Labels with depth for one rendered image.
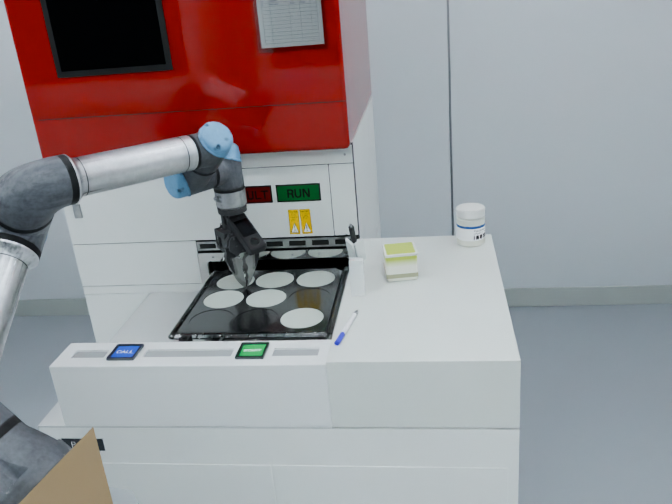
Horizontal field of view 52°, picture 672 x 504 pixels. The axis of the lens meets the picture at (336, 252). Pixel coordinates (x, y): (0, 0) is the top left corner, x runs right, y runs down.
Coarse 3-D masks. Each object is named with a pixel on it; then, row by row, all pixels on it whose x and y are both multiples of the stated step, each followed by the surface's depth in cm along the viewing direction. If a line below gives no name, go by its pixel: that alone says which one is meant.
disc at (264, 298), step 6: (252, 294) 173; (258, 294) 173; (264, 294) 173; (270, 294) 172; (276, 294) 172; (282, 294) 172; (246, 300) 170; (252, 300) 170; (258, 300) 170; (264, 300) 170; (270, 300) 169; (276, 300) 169; (282, 300) 169; (258, 306) 167; (264, 306) 166
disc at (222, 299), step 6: (216, 294) 175; (222, 294) 175; (228, 294) 174; (234, 294) 174; (240, 294) 174; (204, 300) 172; (210, 300) 172; (216, 300) 172; (222, 300) 172; (228, 300) 171; (234, 300) 171; (240, 300) 171; (210, 306) 169; (216, 306) 169; (222, 306) 168; (228, 306) 168
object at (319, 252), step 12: (204, 252) 191; (216, 252) 191; (264, 252) 188; (276, 252) 188; (288, 252) 188; (300, 252) 187; (312, 252) 187; (324, 252) 186; (336, 252) 186; (204, 264) 192; (204, 276) 194
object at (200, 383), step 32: (64, 352) 141; (96, 352) 140; (160, 352) 138; (192, 352) 137; (224, 352) 136; (288, 352) 134; (320, 352) 132; (64, 384) 137; (96, 384) 136; (128, 384) 135; (160, 384) 134; (192, 384) 133; (224, 384) 132; (256, 384) 131; (288, 384) 131; (320, 384) 130; (64, 416) 140; (96, 416) 139; (128, 416) 138; (160, 416) 137; (192, 416) 136; (224, 416) 135; (256, 416) 134; (288, 416) 133; (320, 416) 132
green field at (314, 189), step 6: (282, 186) 182; (288, 186) 181; (294, 186) 181; (300, 186) 181; (306, 186) 181; (312, 186) 181; (282, 192) 182; (288, 192) 182; (294, 192) 182; (300, 192) 182; (306, 192) 181; (312, 192) 181; (318, 192) 181; (282, 198) 183; (288, 198) 183; (294, 198) 182; (300, 198) 182; (306, 198) 182; (312, 198) 182; (318, 198) 182
